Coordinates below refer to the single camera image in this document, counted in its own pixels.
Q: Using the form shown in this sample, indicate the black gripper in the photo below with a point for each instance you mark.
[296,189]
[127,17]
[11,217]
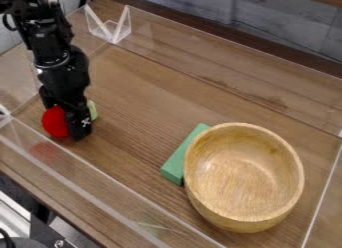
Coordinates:
[63,87]

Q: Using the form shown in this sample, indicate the red plush strawberry fruit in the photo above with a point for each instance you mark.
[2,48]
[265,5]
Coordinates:
[54,122]

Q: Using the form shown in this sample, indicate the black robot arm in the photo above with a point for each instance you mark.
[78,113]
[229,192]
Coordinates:
[61,62]

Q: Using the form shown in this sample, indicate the green rectangular block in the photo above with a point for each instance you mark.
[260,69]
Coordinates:
[171,169]

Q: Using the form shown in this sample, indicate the black clamp under table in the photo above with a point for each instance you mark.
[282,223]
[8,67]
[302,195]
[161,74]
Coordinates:
[43,234]

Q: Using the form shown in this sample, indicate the wooden bowl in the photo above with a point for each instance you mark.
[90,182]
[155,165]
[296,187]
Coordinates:
[244,177]

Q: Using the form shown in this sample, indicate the clear acrylic enclosure wall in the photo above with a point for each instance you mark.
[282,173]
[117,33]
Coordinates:
[169,78]

